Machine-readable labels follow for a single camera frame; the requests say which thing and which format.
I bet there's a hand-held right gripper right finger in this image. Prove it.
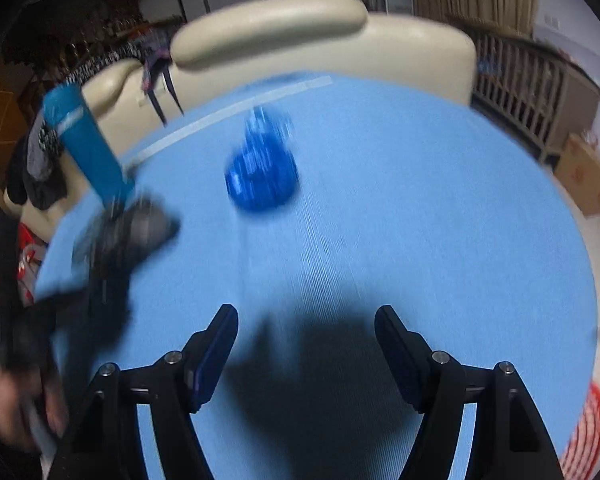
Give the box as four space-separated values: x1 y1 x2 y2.
374 305 566 480

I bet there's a red plastic mesh basket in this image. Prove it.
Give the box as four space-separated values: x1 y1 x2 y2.
560 370 600 479

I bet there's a blue water bottle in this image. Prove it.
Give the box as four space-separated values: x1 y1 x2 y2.
41 82 137 207

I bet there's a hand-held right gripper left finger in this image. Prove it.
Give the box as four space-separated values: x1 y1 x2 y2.
47 304 240 480

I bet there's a blue foil wrapper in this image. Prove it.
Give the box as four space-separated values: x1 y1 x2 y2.
223 105 301 214

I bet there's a red and white plastic item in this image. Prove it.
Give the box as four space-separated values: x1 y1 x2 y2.
14 222 49 307

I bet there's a purple strapped garment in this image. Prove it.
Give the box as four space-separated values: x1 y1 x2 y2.
139 27 187 127

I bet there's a person's left hand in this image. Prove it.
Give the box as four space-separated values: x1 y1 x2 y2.
0 366 72 456

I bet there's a brown cardboard box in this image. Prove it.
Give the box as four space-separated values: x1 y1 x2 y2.
552 132 600 219

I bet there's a dark wrapper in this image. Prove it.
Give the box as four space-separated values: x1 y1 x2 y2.
72 195 182 281

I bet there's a beige leather sofa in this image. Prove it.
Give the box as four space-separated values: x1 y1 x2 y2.
20 0 479 241

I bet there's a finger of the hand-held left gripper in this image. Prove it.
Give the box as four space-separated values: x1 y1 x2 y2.
40 245 133 348

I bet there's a dark clothes pile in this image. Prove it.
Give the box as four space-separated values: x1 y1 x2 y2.
5 110 70 212

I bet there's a white thin stick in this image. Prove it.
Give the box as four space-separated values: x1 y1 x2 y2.
125 75 334 169

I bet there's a wooden stair railing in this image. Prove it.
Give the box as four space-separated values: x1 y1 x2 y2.
5 0 146 78

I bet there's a wooden baby crib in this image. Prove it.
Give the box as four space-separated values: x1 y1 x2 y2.
447 14 600 162

